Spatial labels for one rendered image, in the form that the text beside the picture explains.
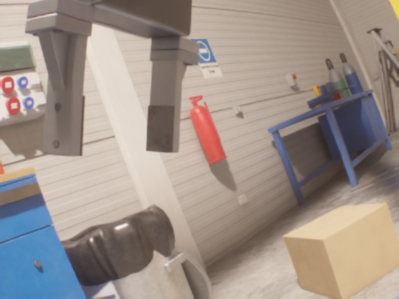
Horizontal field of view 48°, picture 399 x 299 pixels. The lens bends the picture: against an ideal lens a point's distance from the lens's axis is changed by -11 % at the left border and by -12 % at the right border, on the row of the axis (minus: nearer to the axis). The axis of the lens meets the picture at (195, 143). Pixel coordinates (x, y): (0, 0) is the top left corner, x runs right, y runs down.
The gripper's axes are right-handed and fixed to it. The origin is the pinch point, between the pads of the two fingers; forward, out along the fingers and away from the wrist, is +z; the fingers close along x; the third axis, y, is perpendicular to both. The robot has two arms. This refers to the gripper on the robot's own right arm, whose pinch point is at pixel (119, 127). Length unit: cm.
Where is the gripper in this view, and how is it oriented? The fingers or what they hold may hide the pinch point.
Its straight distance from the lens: 38.5
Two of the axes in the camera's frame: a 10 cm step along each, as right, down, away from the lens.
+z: -0.4, 10.0, 0.3
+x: 4.5, 0.0, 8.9
